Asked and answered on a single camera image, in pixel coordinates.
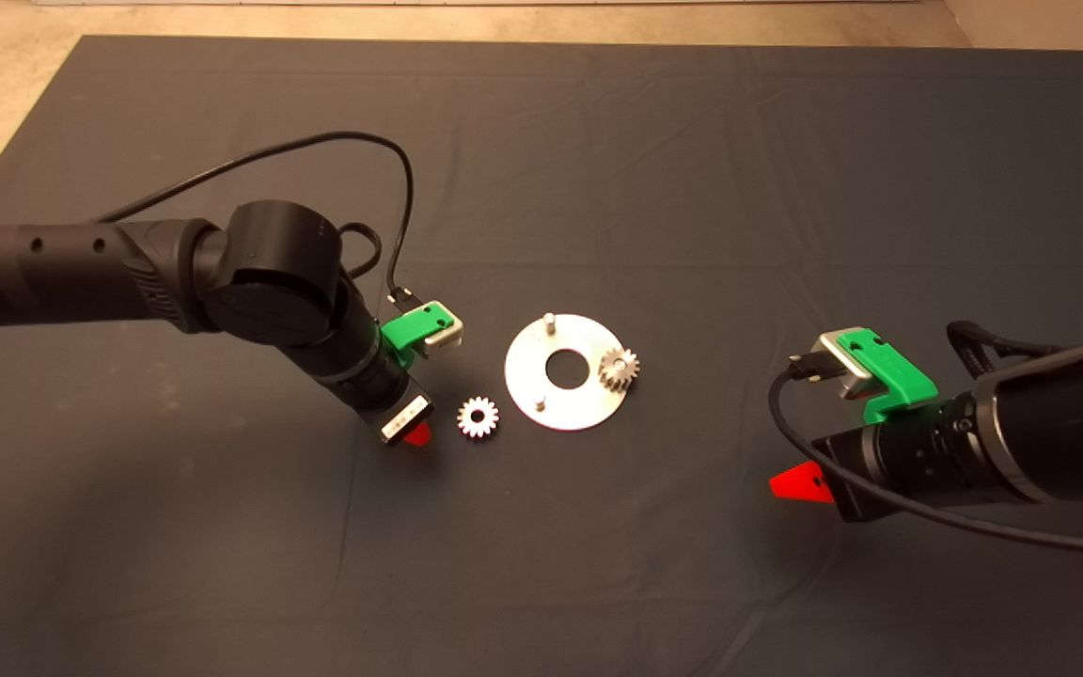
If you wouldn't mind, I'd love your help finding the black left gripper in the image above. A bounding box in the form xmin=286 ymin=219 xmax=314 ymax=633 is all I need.
xmin=327 ymin=353 xmax=434 ymax=449

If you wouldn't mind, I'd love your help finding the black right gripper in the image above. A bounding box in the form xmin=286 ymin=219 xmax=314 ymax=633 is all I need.
xmin=768 ymin=400 xmax=984 ymax=523

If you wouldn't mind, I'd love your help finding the small steel planetary gear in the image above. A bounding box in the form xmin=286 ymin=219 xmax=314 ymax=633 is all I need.
xmin=597 ymin=347 xmax=641 ymax=394
xmin=456 ymin=396 xmax=501 ymax=440

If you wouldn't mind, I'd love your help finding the round metal carrier plate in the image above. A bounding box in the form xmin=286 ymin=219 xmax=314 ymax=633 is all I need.
xmin=504 ymin=313 xmax=631 ymax=433

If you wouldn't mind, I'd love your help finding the dark grey table cloth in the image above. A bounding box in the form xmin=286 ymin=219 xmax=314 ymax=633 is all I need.
xmin=0 ymin=36 xmax=1083 ymax=677

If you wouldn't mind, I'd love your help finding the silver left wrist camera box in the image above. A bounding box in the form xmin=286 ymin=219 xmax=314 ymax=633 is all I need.
xmin=421 ymin=303 xmax=465 ymax=356

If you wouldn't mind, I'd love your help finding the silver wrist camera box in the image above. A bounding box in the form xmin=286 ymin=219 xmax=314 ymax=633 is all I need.
xmin=814 ymin=331 xmax=876 ymax=401
xmin=421 ymin=303 xmax=465 ymax=356

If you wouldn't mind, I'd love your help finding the green left camera mount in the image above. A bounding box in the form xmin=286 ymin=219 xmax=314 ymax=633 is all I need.
xmin=380 ymin=301 xmax=448 ymax=360

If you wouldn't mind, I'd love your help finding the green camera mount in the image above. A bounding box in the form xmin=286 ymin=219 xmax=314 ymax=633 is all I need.
xmin=380 ymin=301 xmax=448 ymax=360
xmin=833 ymin=326 xmax=937 ymax=426

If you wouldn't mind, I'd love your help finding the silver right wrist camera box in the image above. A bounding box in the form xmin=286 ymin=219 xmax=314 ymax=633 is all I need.
xmin=814 ymin=331 xmax=876 ymax=401

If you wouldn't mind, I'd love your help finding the green right camera mount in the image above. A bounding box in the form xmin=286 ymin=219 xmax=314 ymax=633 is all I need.
xmin=833 ymin=326 xmax=937 ymax=426

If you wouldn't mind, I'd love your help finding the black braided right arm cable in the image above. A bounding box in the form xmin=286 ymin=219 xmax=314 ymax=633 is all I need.
xmin=946 ymin=322 xmax=1064 ymax=382

